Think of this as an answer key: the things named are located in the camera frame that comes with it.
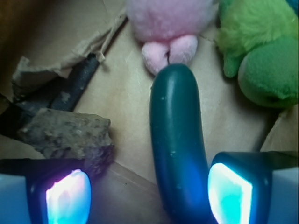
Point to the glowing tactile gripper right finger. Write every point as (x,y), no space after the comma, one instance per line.
(254,188)

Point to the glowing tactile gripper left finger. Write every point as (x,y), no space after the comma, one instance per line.
(44,191)

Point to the dark green plastic pickle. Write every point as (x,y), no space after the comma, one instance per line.
(179,155)

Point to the brown rock piece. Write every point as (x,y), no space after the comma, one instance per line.
(70,135)

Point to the brown paper bag container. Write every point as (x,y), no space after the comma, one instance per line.
(120,90)

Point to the green plush turtle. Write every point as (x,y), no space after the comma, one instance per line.
(259,41)

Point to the pink plush bunny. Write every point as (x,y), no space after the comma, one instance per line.
(168,29)

